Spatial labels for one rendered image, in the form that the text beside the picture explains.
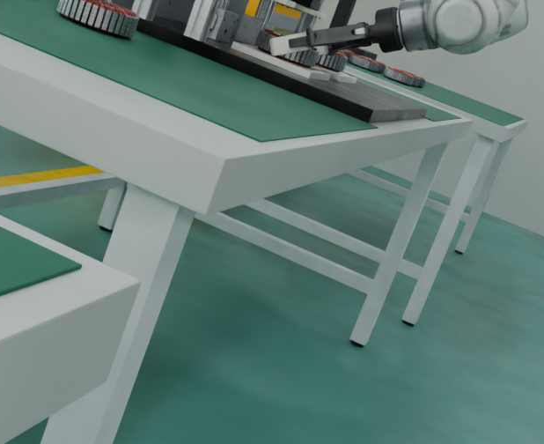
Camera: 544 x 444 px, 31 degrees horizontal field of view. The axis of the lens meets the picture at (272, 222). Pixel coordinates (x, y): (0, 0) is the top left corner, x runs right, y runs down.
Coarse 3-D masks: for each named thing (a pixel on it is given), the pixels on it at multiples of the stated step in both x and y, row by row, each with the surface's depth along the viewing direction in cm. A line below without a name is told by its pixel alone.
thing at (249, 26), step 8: (248, 16) 197; (240, 24) 198; (248, 24) 198; (256, 24) 197; (272, 24) 202; (240, 32) 198; (248, 32) 198; (256, 32) 197; (240, 40) 198; (248, 40) 198
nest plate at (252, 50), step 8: (240, 48) 170; (248, 48) 169; (256, 48) 173; (256, 56) 169; (264, 56) 169; (272, 56) 168; (280, 64) 168; (288, 64) 168; (296, 64) 171; (296, 72) 167; (304, 72) 167; (312, 72) 168; (320, 72) 175
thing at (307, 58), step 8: (264, 32) 172; (272, 32) 172; (264, 40) 171; (264, 48) 171; (312, 48) 172; (280, 56) 170; (288, 56) 170; (296, 56) 170; (304, 56) 171; (312, 56) 172; (304, 64) 172; (312, 64) 174
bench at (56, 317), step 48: (0, 240) 39; (48, 240) 42; (0, 288) 35; (48, 288) 37; (96, 288) 39; (0, 336) 31; (48, 336) 35; (96, 336) 39; (0, 384) 32; (48, 384) 36; (96, 384) 41; (0, 432) 34
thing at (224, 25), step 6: (216, 12) 174; (222, 12) 174; (228, 12) 175; (222, 18) 174; (228, 18) 177; (234, 18) 179; (216, 24) 174; (222, 24) 175; (228, 24) 178; (234, 24) 181; (216, 30) 174; (222, 30) 176; (228, 30) 179; (210, 36) 175; (216, 36) 175; (222, 36) 177; (228, 36) 180
